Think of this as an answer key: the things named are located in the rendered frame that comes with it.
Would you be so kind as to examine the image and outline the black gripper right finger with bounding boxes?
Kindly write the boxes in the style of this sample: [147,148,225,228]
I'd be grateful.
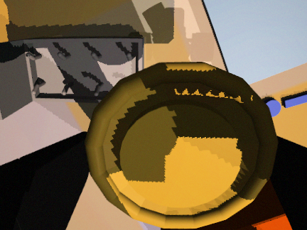
[270,136,307,230]

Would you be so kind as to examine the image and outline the white dish rack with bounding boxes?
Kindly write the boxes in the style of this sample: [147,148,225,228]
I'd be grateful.
[0,36,144,120]

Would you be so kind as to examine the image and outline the yellow round plate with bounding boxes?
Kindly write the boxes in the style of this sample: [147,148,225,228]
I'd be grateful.
[85,61,278,229]

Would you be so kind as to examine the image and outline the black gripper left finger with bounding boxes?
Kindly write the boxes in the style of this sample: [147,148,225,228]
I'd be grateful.
[0,131,89,230]

